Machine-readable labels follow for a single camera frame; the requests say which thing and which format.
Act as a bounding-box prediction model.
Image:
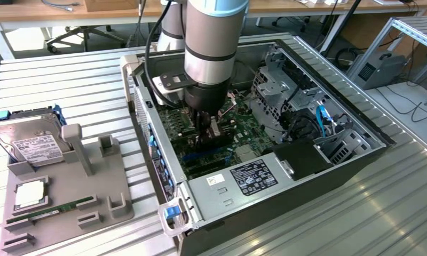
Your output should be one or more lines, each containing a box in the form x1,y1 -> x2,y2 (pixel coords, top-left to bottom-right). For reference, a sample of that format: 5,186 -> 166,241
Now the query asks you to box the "grey computer tower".
346,52 -> 409,91

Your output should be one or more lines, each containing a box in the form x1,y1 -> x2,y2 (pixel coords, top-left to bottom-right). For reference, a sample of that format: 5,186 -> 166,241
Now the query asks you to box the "silver disk bay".
312,129 -> 376,165

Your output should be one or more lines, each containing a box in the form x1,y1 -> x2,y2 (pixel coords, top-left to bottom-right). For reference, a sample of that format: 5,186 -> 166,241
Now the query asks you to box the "open black PC case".
119,38 -> 396,256

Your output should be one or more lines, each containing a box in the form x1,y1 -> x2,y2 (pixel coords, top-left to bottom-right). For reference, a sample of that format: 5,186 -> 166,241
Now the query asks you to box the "aluminium frame rack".
344,14 -> 427,86

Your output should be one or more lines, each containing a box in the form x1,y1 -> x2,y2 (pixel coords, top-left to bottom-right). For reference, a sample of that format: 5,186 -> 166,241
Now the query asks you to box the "green motherboard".
155,89 -> 276,180

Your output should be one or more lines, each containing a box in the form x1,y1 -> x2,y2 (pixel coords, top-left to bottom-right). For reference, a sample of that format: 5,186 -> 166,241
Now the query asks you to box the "blue case latch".
162,206 -> 179,219

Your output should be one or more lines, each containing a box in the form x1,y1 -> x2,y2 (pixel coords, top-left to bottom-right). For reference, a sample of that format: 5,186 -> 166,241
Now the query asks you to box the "grey-blue network cable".
41,0 -> 81,12

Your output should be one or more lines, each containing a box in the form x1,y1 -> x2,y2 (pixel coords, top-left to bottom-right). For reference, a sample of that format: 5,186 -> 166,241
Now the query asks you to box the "graphics card with metal bracket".
169,125 -> 236,157

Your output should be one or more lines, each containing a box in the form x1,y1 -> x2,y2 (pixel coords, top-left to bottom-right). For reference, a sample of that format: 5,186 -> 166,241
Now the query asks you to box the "thin hanging cable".
133,0 -> 145,46

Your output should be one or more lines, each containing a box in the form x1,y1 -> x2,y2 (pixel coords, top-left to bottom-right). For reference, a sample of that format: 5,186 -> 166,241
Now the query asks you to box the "silver CPU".
13,182 -> 46,206

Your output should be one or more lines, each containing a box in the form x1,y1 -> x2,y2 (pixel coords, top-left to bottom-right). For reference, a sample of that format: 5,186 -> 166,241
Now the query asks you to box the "blue wire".
314,105 -> 337,138

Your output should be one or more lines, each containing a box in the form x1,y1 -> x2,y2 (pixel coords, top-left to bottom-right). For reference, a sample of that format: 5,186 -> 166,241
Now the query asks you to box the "silver power supply with label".
178,154 -> 294,223

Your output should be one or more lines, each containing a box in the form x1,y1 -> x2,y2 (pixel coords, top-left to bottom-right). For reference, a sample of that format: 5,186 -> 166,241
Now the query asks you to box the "office chair with grey base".
45,25 -> 125,53

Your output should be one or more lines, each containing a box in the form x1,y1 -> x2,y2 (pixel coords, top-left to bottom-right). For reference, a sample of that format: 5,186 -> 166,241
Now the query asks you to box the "black office chair base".
261,15 -> 310,33

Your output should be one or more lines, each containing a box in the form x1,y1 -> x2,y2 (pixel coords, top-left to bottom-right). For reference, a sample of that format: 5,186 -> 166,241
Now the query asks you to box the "silver hard disk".
0,113 -> 74,168

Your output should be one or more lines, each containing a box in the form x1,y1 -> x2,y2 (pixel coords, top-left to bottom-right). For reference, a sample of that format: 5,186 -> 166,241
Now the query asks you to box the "black slanted pole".
317,0 -> 362,53

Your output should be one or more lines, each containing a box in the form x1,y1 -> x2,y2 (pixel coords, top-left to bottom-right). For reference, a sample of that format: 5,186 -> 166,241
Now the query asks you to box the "black plastic shroud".
272,138 -> 334,182

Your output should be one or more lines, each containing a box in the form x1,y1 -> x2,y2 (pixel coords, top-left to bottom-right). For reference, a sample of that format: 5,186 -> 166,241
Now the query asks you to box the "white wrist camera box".
151,73 -> 197,108

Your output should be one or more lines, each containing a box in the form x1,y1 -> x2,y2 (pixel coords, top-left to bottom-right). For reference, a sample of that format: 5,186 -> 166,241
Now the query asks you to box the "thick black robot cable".
143,0 -> 174,102

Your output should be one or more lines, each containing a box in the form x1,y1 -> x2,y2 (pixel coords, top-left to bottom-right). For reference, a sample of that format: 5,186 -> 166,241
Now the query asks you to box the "silver chipset heatsink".
233,148 -> 262,162

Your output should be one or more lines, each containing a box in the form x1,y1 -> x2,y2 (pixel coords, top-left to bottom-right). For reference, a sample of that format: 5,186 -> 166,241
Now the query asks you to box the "blue expansion slot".
182,151 -> 222,162

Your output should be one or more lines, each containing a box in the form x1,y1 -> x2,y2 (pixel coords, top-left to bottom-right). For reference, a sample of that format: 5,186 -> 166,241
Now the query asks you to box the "metal socket cover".
216,90 -> 237,118

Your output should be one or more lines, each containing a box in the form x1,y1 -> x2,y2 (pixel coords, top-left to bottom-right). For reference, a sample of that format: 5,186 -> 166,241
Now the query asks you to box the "wooden box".
83,0 -> 135,13

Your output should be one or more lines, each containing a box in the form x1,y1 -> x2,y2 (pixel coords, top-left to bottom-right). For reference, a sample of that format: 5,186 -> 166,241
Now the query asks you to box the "black expansion slot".
186,157 -> 230,173

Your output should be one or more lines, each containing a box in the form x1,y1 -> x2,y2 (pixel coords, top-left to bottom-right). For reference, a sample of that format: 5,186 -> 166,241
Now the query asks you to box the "long wooden desk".
248,0 -> 427,18

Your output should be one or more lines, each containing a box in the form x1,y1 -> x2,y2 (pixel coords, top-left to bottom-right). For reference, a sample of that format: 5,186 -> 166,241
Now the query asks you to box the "silver drive cage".
250,44 -> 328,145

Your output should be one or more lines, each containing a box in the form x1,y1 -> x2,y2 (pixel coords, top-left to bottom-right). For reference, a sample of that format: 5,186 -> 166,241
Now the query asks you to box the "grey parts rack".
0,124 -> 134,254

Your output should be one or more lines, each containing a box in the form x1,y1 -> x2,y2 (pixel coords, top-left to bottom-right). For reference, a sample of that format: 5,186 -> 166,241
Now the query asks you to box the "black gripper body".
182,79 -> 232,113

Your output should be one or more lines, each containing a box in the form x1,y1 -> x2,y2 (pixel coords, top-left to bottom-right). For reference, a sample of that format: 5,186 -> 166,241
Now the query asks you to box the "green RAM stick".
5,196 -> 94,224

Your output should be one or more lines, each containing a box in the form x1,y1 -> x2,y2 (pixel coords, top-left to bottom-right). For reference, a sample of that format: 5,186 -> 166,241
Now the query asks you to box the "black wire bundle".
280,109 -> 353,142

